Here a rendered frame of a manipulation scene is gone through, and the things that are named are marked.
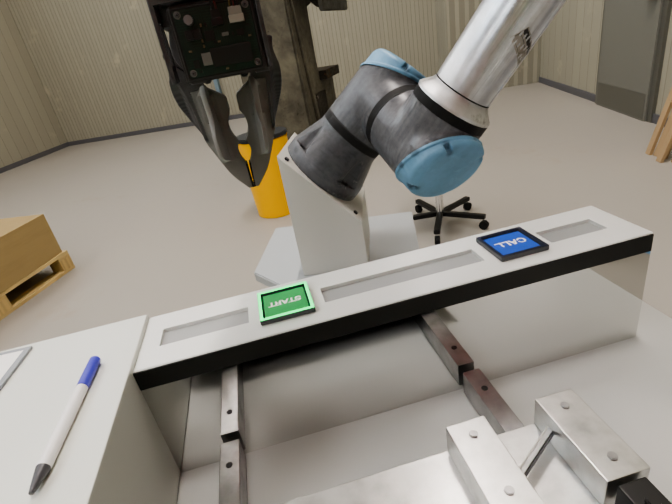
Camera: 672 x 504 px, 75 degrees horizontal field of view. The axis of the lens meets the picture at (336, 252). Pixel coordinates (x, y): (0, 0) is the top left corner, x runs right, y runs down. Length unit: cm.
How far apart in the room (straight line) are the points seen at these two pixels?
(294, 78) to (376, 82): 367
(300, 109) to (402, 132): 380
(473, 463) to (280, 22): 417
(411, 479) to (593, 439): 14
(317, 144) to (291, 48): 362
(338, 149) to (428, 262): 30
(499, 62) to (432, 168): 15
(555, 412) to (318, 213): 49
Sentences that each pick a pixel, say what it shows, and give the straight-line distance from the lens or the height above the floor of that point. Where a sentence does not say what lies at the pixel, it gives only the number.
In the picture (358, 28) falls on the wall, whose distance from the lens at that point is 874.
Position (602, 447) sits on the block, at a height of 91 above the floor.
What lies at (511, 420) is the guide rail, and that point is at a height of 85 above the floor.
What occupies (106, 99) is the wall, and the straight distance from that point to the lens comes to 1027.
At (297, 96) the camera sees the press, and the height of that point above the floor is 72.
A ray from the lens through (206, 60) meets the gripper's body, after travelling 34.
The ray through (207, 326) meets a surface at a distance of 48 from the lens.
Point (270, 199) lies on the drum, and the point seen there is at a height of 16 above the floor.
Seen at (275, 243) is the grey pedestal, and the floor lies 82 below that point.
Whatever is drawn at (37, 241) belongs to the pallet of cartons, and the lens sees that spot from 354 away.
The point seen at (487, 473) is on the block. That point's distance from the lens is 37.
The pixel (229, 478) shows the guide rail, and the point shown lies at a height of 85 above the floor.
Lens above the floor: 121
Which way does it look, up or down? 26 degrees down
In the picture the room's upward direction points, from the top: 11 degrees counter-clockwise
